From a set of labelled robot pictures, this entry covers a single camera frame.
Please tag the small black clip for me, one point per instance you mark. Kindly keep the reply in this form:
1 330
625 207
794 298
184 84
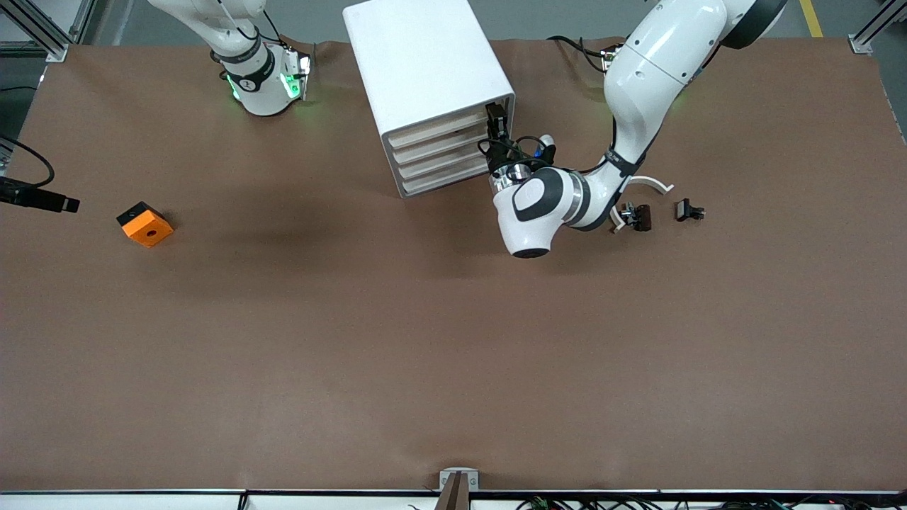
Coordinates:
684 210

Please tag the small metal table bracket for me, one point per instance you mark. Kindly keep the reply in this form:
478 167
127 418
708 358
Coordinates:
446 474

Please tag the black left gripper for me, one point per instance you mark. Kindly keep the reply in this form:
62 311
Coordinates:
500 156

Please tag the orange black box with hole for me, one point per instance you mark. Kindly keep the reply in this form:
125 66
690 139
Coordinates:
145 228

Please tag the dark brown contact block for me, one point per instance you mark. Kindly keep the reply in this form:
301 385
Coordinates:
643 217

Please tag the white curved plastic arc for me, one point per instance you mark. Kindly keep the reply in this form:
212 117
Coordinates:
659 184

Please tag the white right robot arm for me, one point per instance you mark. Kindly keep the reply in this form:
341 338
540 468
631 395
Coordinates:
258 92

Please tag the aluminium frame profile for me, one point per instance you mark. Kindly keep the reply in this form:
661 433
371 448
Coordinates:
39 28
861 44

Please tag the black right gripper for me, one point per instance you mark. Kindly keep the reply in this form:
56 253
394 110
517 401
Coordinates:
46 200

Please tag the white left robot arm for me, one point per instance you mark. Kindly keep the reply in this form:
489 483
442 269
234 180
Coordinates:
638 78

